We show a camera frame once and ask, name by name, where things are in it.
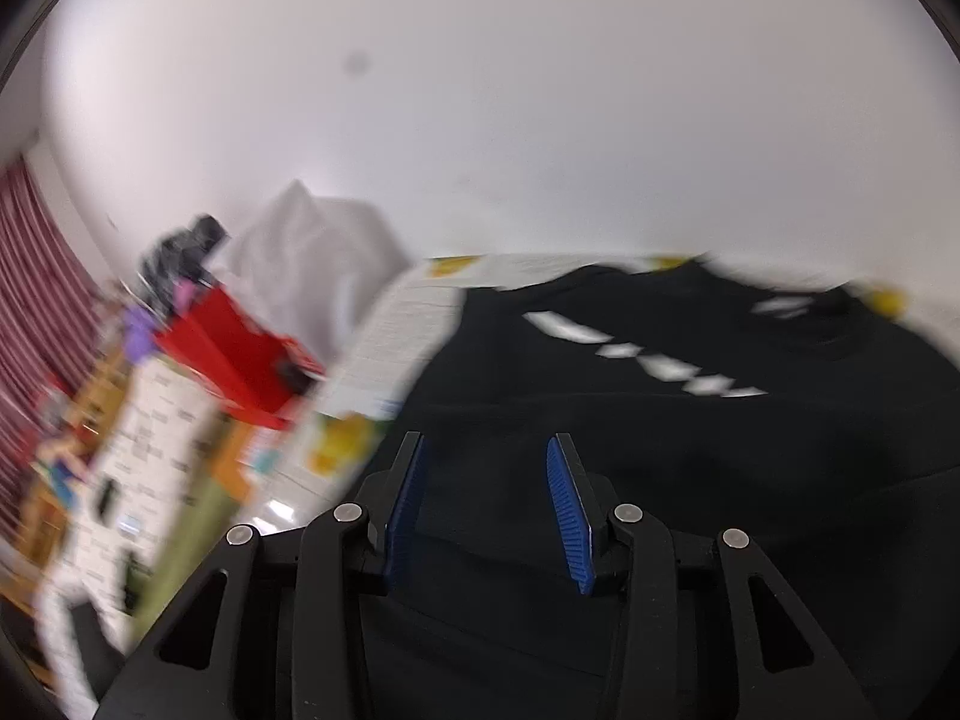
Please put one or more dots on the white plastic bag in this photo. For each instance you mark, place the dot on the white plastic bag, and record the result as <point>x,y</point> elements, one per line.
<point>315,255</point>

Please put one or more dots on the purple plastic item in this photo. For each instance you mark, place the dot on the purple plastic item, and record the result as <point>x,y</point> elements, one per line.
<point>146,330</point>

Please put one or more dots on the olive green cloth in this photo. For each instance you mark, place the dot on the olive green cloth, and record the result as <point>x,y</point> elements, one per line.
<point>187,540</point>

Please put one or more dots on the fruit print tablecloth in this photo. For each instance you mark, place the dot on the fruit print tablecloth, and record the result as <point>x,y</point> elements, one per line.
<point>405,337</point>

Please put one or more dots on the red box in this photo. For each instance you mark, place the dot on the red box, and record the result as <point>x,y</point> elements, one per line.
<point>232,349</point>

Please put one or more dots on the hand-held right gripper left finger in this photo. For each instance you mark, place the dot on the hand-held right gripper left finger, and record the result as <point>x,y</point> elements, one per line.
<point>406,510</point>

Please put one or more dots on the red striped curtain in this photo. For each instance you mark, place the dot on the red striped curtain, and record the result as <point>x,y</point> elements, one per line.
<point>30,277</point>

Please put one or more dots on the dark cloth bundle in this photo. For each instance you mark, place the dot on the dark cloth bundle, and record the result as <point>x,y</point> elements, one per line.
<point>180,255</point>

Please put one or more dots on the black sweatshirt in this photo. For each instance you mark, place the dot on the black sweatshirt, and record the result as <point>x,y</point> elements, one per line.
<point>675,465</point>

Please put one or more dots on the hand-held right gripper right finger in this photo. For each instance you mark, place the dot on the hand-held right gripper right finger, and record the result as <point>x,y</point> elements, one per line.
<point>566,517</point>

